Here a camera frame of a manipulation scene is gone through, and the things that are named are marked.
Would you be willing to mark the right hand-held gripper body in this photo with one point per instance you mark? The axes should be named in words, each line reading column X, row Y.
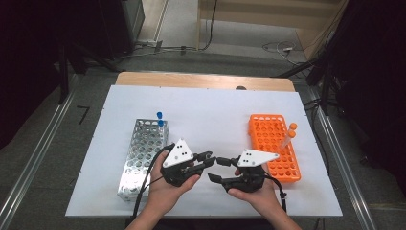
column 255, row 157

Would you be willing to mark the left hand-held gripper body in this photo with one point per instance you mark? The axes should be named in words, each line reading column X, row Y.
column 178, row 155

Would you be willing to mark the orange plastic tube rack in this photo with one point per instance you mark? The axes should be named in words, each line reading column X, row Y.
column 266, row 140

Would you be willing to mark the blue capped clear tube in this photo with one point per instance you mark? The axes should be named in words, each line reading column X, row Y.
column 160, row 123
column 159, row 114

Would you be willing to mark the silver metal tube rack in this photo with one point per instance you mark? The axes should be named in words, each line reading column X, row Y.
column 140, row 150

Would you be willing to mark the orange capped clear tube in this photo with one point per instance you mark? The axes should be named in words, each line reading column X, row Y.
column 293, row 126
column 291, row 134

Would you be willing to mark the person's left hand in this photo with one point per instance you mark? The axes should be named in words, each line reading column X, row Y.
column 166, row 195

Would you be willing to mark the person's right hand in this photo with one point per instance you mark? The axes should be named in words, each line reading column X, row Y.
column 258, row 199

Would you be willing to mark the white board sheet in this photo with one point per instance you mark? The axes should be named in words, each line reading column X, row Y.
column 207, row 111

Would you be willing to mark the wooden table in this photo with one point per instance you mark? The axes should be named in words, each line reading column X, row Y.
column 204, row 80

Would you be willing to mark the black upright stand leg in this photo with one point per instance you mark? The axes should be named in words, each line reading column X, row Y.
column 325, row 92

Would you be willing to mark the black slanted stand leg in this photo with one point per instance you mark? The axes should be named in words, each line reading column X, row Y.
column 95, row 60
column 300, row 67

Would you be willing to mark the black cabinet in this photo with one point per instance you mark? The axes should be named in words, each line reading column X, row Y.
column 121, row 28

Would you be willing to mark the dark curtain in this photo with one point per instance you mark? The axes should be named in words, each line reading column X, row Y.
column 373, row 80
column 28, row 64

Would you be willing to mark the metal floor rail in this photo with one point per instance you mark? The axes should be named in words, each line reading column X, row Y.
column 41, row 137
column 332, row 127

